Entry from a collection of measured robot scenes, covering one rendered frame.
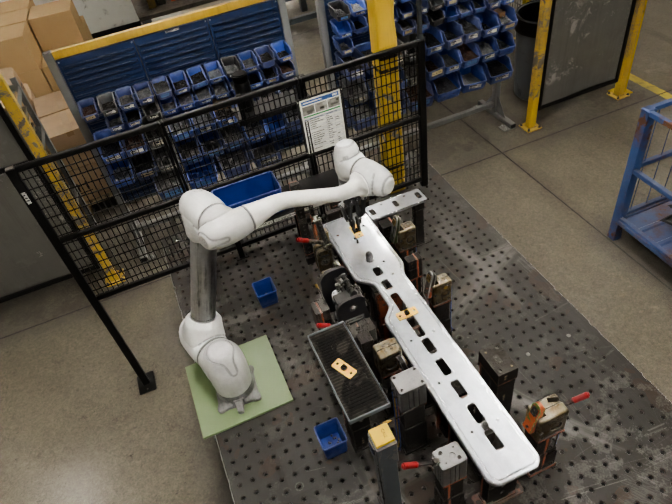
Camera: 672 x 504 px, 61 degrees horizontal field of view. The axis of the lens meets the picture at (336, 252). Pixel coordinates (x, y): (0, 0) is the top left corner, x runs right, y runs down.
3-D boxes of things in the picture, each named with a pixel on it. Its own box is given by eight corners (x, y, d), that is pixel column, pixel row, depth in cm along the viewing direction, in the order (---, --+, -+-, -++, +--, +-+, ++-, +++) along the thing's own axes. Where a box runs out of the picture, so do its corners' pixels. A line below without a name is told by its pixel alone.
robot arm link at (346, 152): (330, 176, 226) (351, 189, 218) (325, 143, 216) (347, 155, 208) (350, 164, 231) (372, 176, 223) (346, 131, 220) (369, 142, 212)
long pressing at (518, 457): (552, 460, 171) (553, 458, 170) (488, 492, 166) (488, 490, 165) (363, 210, 268) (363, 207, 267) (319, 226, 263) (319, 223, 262)
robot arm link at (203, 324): (196, 375, 233) (172, 345, 246) (231, 361, 242) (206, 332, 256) (195, 208, 194) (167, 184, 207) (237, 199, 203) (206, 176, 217)
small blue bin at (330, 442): (350, 451, 212) (348, 440, 206) (326, 463, 210) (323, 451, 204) (339, 428, 220) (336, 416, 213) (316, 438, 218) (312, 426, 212)
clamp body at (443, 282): (457, 336, 244) (458, 281, 220) (432, 346, 241) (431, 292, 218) (446, 321, 250) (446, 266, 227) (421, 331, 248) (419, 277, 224)
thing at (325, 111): (349, 142, 283) (341, 85, 262) (307, 156, 278) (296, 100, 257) (347, 140, 284) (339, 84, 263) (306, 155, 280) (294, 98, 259)
